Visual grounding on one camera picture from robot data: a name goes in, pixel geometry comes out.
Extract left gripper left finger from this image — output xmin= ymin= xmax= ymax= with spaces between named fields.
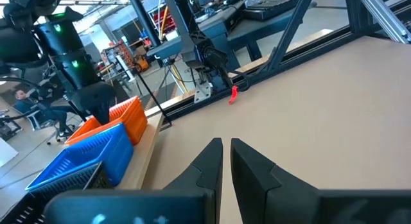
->
xmin=163 ymin=137 xmax=224 ymax=224

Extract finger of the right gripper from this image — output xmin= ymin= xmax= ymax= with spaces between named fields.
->
xmin=91 ymin=107 xmax=102 ymax=125
xmin=101 ymin=107 xmax=112 ymax=125

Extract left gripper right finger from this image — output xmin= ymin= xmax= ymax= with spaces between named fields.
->
xmin=231 ymin=139 xmax=322 ymax=224

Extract orange plastic basket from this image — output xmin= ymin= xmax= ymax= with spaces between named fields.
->
xmin=66 ymin=95 xmax=142 ymax=144
xmin=65 ymin=95 xmax=149 ymax=146

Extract blue plastic basket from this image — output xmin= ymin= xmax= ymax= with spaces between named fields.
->
xmin=25 ymin=123 xmax=129 ymax=189
xmin=25 ymin=123 xmax=134 ymax=191

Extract black plastic basket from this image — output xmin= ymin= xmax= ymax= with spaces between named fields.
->
xmin=0 ymin=162 xmax=113 ymax=224
xmin=0 ymin=162 xmax=103 ymax=224

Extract wooden shelf board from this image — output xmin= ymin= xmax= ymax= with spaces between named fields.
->
xmin=114 ymin=112 xmax=165 ymax=190

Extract hazard striped floor mat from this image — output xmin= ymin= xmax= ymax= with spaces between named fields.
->
xmin=141 ymin=82 xmax=190 ymax=113

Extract rack with orange parts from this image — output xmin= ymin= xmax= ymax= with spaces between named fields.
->
xmin=102 ymin=40 xmax=136 ymax=74

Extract yellow floor machine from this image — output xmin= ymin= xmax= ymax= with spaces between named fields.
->
xmin=134 ymin=53 xmax=150 ymax=73

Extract office chair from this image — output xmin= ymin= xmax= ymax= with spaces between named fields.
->
xmin=25 ymin=107 xmax=78 ymax=146

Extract person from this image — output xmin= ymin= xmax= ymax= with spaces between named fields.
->
xmin=13 ymin=89 xmax=76 ymax=140

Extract small red tag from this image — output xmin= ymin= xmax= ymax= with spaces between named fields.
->
xmin=228 ymin=85 xmax=240 ymax=105

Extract storage rack red bins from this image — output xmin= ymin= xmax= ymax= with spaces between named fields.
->
xmin=149 ymin=4 xmax=177 ymax=35

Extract black keyboard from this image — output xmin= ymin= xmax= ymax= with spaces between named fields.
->
xmin=241 ymin=0 xmax=299 ymax=22

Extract silver aluminium profile bar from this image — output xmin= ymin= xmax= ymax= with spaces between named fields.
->
xmin=359 ymin=0 xmax=411 ymax=45

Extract black metal shelf frame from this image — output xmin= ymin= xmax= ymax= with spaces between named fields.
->
xmin=131 ymin=65 xmax=173 ymax=128

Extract grey metal mounting bracket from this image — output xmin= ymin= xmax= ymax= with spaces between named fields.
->
xmin=193 ymin=80 xmax=213 ymax=105

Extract yellow cable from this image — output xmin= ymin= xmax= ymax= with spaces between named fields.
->
xmin=168 ymin=64 xmax=190 ymax=94

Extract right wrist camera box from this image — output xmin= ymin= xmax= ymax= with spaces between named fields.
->
xmin=0 ymin=23 xmax=44 ymax=71

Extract black aluminium table frame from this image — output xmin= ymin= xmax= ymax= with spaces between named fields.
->
xmin=162 ymin=0 xmax=411 ymax=122

